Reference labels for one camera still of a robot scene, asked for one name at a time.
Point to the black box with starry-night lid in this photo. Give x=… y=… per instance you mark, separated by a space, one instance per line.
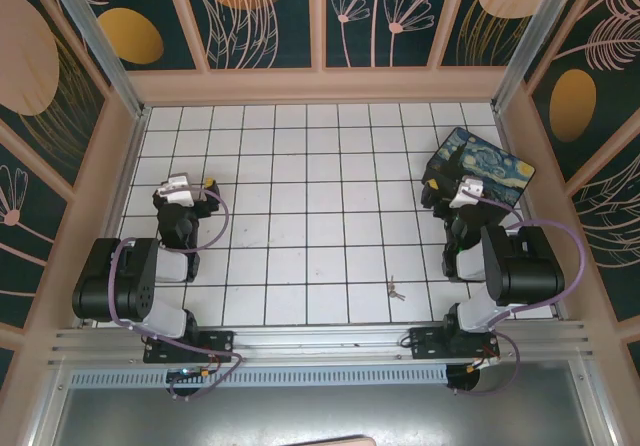
x=480 y=161

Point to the small metal keys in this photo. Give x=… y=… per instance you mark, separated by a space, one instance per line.
x=394 y=288

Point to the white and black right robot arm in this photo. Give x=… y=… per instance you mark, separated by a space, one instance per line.
x=525 y=266

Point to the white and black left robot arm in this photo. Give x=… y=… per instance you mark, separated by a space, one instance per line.
x=125 y=286

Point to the grey metal sheet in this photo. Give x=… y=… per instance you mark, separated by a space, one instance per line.
x=320 y=411

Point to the pink flat object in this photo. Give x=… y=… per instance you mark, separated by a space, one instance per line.
x=345 y=441

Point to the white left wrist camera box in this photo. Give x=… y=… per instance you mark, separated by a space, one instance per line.
x=176 y=188

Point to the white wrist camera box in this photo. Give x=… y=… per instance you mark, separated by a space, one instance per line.
x=467 y=192
x=176 y=188

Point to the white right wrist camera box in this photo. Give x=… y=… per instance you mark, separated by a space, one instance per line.
x=467 y=192

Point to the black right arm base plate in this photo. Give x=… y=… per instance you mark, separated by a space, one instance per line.
x=425 y=343

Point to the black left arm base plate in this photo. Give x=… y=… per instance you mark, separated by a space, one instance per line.
x=220 y=343

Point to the aluminium frame post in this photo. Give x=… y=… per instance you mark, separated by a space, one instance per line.
x=97 y=41
x=530 y=41

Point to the aluminium mounting rail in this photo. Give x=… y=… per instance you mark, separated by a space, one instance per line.
x=320 y=338

